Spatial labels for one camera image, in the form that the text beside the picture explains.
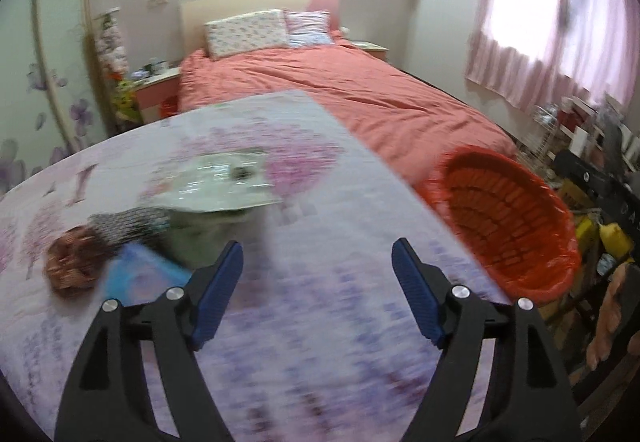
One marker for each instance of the black white checkered wrapper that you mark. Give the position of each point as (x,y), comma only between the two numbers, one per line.
(140,224)

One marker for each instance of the glass sliding wardrobe door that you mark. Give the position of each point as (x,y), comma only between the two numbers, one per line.
(51,105)

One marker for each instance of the yellow bag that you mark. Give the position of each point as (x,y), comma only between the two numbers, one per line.
(614,240)

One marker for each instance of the person's right hand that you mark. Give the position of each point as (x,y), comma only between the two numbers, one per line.
(609,319)

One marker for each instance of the grey green cloth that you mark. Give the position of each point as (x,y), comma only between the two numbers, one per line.
(197,240)

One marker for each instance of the blue tissue packet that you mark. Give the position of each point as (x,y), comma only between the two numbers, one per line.
(139,275)

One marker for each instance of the white wire rack cart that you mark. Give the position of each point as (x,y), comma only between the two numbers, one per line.
(539,136)

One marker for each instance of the red plastic laundry basket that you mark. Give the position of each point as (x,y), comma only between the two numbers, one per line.
(515,226)

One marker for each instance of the hanging plush toy stack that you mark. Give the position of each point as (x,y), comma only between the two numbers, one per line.
(113,60)

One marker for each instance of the pink window curtain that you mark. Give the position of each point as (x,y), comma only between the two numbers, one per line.
(536,52)

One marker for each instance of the silver foil plastic bag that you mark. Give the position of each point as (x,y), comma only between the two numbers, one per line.
(218,182)

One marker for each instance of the striped pink pillow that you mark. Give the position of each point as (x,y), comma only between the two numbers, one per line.
(308,28)

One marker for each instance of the left pink nightstand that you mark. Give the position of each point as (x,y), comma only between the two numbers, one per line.
(152,93)

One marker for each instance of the floral white pillow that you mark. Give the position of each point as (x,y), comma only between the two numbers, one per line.
(244,33)

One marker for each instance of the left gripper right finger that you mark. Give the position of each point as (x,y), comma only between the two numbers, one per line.
(528,397)

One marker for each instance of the brown red wrapper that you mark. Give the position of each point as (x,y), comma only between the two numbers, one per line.
(75,261)

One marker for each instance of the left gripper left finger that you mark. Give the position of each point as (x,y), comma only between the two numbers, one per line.
(106,397)

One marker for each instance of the cluttered desk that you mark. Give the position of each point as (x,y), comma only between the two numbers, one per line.
(598,134)

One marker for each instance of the bed with coral duvet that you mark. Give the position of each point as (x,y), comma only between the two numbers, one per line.
(407,122)

